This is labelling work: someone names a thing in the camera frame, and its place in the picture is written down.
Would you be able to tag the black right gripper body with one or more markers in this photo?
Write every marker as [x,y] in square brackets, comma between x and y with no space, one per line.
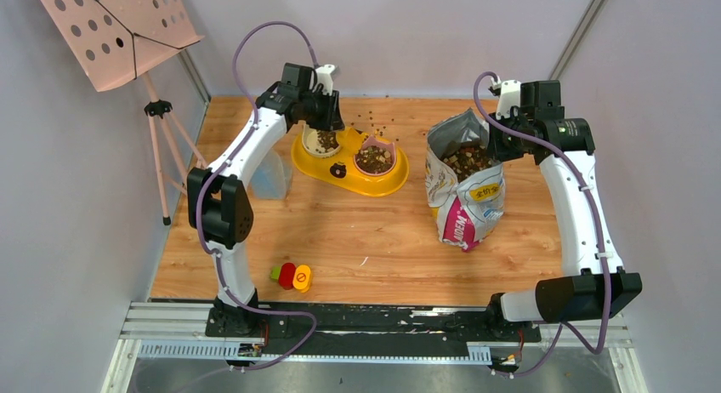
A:
[504,145]

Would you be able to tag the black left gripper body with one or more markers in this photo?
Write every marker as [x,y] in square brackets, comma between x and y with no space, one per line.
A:
[327,117]

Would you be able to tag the pet food bag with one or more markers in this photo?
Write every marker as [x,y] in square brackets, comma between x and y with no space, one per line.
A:
[465,187]

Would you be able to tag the yellow plastic scoop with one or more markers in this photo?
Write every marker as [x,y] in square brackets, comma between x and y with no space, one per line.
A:
[342,138]

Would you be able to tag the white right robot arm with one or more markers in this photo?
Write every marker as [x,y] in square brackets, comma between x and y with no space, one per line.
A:
[530,120]

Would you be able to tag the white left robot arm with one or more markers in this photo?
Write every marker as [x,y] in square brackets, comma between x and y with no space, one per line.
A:
[218,204]

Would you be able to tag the yellow double pet bowl tray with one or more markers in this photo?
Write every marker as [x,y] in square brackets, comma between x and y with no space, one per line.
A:
[340,170]

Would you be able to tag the brown kibble in cream bowl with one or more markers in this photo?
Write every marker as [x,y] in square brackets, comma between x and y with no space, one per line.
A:
[324,142]

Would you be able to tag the cream cat-ear bowl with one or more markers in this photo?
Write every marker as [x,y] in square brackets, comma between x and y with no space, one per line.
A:
[307,136]

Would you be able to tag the spilled kibble on table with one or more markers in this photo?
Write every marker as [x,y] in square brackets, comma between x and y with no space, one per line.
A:
[376,125]

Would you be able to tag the brown kibble in pink bowl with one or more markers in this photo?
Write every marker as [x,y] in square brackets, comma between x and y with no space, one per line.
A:
[374,160]

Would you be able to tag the pink cat-ear bowl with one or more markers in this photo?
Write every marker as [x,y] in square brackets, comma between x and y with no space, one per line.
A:
[374,141]

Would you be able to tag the translucent blue plastic container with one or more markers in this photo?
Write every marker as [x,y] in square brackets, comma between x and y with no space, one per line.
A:
[272,178]

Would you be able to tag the red yellow green toy block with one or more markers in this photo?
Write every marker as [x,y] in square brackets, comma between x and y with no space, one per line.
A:
[290,276]

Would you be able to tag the pink perforated music stand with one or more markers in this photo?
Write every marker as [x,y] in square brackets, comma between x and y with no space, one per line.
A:
[119,41]

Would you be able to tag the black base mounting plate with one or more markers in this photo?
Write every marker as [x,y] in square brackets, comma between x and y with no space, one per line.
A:
[393,331]

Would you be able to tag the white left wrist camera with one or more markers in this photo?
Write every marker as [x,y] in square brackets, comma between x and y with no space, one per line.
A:
[325,76]

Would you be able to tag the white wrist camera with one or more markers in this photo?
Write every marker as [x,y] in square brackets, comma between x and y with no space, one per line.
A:
[508,94]
[325,76]

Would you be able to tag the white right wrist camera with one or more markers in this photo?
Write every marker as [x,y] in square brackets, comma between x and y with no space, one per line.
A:
[508,94]

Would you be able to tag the aluminium frame rail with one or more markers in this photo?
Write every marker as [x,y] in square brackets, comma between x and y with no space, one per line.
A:
[173,328]

